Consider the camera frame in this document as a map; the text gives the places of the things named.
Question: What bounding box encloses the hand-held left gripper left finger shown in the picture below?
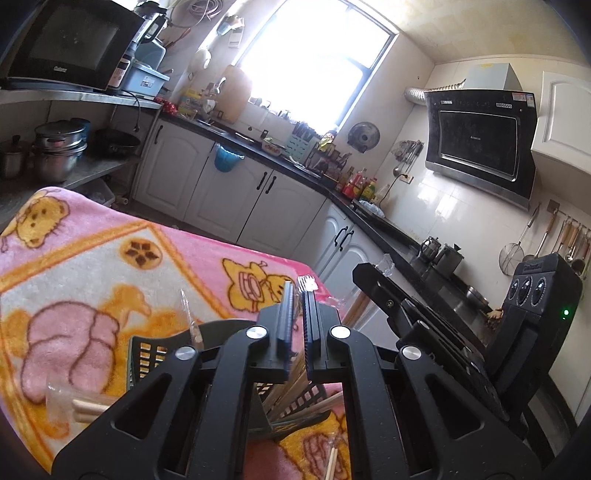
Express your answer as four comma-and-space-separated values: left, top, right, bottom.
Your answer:
52, 281, 295, 480

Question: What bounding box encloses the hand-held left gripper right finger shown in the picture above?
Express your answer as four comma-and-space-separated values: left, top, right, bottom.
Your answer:
302, 290, 541, 480

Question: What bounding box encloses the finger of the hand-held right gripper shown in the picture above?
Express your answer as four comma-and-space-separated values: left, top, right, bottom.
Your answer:
352, 262, 511, 422

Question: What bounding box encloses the dark grey utensil basket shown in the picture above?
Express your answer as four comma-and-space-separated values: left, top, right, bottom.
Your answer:
126, 318, 346, 439

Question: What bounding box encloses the bunch of hanging metal utensils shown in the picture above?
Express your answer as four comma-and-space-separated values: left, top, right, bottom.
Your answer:
392, 139, 424, 177

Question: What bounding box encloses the steel pan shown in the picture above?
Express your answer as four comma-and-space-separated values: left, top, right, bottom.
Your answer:
464, 285, 492, 309

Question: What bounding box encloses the metal kettle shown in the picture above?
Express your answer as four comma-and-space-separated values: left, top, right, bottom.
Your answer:
434, 243, 464, 274

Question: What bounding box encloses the glass teapot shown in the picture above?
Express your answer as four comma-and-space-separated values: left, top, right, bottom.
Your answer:
418, 236, 440, 263

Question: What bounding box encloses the row of hanging kitchen tools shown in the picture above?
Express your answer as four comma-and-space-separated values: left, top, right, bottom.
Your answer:
536, 200, 591, 275

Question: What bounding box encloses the row of condiment bottles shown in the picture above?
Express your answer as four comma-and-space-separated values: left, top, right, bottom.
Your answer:
341, 166, 380, 202

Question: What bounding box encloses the blue plastic hanging bin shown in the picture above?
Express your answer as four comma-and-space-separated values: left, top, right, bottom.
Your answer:
213, 142, 245, 173

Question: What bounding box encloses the pale green knife holder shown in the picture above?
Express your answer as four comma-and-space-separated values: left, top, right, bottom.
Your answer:
283, 122, 320, 166

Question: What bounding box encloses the round metal pot lid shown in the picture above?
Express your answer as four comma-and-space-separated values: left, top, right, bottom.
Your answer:
347, 121, 380, 154

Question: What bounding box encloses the black range hood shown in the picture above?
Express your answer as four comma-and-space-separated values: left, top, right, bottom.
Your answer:
424, 62, 539, 212

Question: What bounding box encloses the pink printed blanket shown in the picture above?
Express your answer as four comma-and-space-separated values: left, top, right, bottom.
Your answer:
0, 186, 352, 480

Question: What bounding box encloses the white upper cabinet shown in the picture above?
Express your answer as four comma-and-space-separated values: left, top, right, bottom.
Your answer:
530, 71, 591, 175

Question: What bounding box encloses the clear plastic storage box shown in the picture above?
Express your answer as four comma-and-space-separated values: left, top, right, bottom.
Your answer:
85, 179, 116, 207

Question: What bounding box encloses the wooden cutting board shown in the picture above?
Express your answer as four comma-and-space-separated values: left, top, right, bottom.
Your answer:
221, 65, 253, 124

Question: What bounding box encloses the black wok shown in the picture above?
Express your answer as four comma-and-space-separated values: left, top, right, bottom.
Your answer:
95, 128, 140, 158

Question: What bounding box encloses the bright kitchen window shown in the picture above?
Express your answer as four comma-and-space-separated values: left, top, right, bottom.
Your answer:
233, 0, 399, 137

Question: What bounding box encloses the large stainless steel pot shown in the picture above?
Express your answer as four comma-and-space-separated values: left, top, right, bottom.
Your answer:
31, 143, 88, 182

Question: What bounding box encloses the light blue plastic basket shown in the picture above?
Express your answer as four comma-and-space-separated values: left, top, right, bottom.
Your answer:
121, 62, 171, 96

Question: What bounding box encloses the grey stone shelving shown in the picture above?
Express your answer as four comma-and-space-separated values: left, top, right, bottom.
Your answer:
0, 85, 164, 222

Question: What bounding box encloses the small steel pot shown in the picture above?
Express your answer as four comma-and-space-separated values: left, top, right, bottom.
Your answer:
0, 135, 29, 180

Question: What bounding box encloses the blender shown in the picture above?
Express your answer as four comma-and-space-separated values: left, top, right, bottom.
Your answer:
131, 0, 168, 49

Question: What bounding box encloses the black microwave oven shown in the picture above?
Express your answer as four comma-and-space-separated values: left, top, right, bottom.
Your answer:
4, 0, 145, 93

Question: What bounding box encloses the wire mesh strainer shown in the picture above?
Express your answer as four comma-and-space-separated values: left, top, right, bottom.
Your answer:
498, 203, 542, 274

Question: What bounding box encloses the silver ribbed exhaust duct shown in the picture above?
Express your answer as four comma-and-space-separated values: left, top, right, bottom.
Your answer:
403, 79, 466, 106

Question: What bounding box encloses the coiled white cable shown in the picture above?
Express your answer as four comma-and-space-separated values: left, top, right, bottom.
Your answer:
168, 0, 228, 25

